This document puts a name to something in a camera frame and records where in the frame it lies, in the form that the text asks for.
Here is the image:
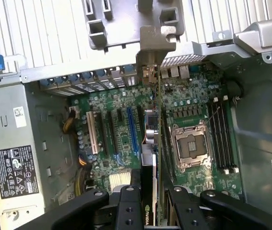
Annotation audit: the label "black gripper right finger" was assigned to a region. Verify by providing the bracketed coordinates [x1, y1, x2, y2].
[166, 186, 272, 230]

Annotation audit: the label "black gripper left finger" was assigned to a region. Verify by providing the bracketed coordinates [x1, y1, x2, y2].
[12, 169, 143, 230]

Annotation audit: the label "green graphics card black shroud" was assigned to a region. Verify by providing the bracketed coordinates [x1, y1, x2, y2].
[135, 25, 177, 227]

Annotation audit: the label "small silver heatsink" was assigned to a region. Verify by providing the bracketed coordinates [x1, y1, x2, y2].
[108, 172, 133, 191]

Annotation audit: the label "green motherboard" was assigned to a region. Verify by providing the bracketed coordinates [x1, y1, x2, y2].
[68, 64, 246, 204]

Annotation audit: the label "metal CPU socket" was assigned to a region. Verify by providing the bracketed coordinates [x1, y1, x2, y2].
[168, 119, 213, 172]

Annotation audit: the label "blue expansion slot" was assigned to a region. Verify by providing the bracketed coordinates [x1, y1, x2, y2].
[126, 107, 140, 156]

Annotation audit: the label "white expansion slot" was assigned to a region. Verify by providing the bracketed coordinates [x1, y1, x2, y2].
[86, 111, 101, 155]

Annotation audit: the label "black grey PC case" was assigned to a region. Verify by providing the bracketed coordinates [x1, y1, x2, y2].
[0, 19, 272, 230]

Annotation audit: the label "thin metal locking lever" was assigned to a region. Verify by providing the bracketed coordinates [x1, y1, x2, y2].
[205, 106, 221, 125]

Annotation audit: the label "silver power supply unit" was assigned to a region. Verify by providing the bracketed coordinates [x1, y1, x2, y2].
[0, 82, 47, 230]

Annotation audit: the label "yellow black power wires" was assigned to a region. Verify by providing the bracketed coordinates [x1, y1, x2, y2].
[73, 154, 95, 199]
[61, 106, 79, 135]

